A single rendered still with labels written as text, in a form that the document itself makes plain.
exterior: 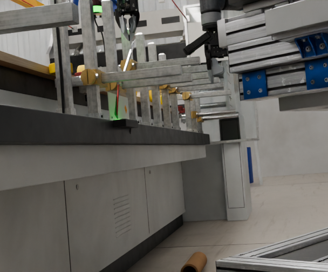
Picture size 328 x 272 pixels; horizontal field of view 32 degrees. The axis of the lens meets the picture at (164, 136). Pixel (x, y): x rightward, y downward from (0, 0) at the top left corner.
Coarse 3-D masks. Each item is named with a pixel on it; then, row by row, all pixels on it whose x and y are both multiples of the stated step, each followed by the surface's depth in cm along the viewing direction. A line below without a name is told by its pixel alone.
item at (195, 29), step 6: (192, 24) 465; (198, 24) 464; (192, 30) 465; (198, 30) 464; (192, 36) 465; (198, 36) 464; (192, 54) 465; (198, 54) 464; (204, 54) 463; (204, 60) 463
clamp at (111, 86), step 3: (108, 84) 212; (111, 84) 212; (114, 84) 211; (105, 87) 212; (108, 87) 212; (111, 87) 212; (114, 87) 212; (117, 87) 213; (120, 87) 216; (108, 90) 214; (111, 90) 213; (114, 90) 214; (120, 90) 216; (123, 90) 220
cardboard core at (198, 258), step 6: (198, 252) 283; (192, 258) 269; (198, 258) 270; (204, 258) 279; (186, 264) 256; (192, 264) 255; (198, 264) 261; (204, 264) 276; (186, 270) 265; (192, 270) 273; (198, 270) 255
